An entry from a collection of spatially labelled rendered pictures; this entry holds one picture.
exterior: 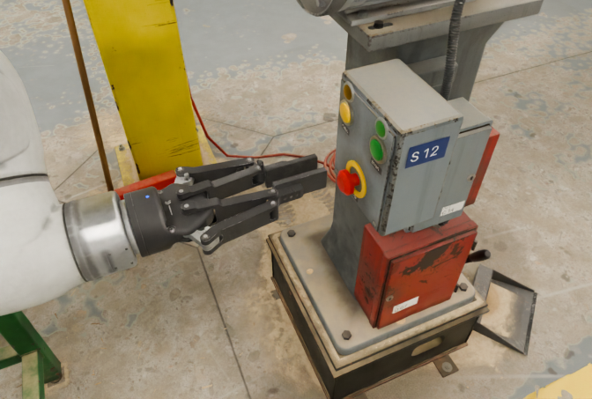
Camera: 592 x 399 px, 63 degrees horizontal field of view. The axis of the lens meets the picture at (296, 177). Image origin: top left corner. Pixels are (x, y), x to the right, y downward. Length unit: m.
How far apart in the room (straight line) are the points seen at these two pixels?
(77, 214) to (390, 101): 0.40
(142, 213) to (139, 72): 1.33
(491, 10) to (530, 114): 1.87
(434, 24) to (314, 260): 0.85
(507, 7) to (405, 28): 0.21
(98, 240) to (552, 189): 2.07
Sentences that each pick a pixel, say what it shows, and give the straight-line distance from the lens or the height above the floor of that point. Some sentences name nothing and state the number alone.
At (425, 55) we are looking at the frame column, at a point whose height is 1.05.
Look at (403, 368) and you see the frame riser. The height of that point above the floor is 0.03.
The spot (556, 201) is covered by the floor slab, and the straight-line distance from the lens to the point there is 2.32.
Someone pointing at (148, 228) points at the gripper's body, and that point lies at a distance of 0.54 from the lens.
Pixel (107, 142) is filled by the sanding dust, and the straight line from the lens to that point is 2.49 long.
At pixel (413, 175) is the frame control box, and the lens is 0.67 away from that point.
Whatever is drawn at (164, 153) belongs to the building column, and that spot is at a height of 0.18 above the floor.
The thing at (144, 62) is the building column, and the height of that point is 0.61.
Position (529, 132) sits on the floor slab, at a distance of 2.65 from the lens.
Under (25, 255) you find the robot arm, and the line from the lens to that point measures 0.54.
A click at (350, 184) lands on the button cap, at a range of 0.71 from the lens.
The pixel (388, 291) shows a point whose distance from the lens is 1.19.
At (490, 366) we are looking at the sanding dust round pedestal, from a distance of 1.74.
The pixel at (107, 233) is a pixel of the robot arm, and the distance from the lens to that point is 0.53.
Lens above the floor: 1.49
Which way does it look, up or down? 44 degrees down
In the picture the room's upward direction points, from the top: straight up
